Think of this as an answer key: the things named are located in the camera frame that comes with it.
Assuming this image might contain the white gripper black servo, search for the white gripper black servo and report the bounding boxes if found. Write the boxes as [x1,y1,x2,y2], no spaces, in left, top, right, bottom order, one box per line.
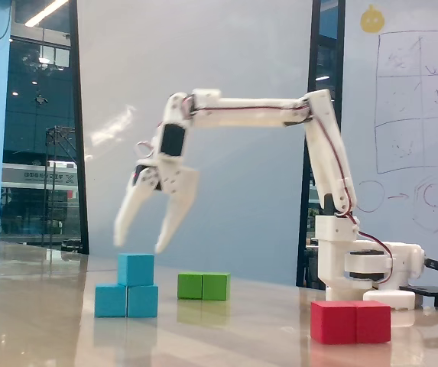
[113,157,200,255]

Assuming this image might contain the small blue cube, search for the small blue cube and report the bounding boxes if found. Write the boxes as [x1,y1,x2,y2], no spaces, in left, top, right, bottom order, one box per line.
[117,252,155,287]

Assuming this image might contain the long green block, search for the long green block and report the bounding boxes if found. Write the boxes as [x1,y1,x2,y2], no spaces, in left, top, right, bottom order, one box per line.
[177,271,231,302]

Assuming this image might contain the long blue block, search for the long blue block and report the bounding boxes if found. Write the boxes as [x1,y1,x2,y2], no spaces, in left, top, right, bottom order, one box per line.
[94,283,160,319]

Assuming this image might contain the long red block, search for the long red block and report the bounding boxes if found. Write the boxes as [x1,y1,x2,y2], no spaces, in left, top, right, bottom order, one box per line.
[310,300,392,346]

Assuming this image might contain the dark metal scaffold rack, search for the dark metal scaffold rack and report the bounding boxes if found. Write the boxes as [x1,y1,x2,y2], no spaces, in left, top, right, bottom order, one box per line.
[44,125,79,249]

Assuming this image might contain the yellow round sticker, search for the yellow round sticker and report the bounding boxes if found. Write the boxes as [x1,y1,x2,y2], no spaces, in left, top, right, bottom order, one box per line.
[359,4,386,34]

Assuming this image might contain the narrow black window frame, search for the narrow black window frame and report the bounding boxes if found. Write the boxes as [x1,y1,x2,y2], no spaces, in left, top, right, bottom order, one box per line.
[67,0,91,255]

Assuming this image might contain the wide black window frame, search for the wide black window frame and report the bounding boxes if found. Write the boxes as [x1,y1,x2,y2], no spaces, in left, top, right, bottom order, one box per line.
[296,0,346,290]

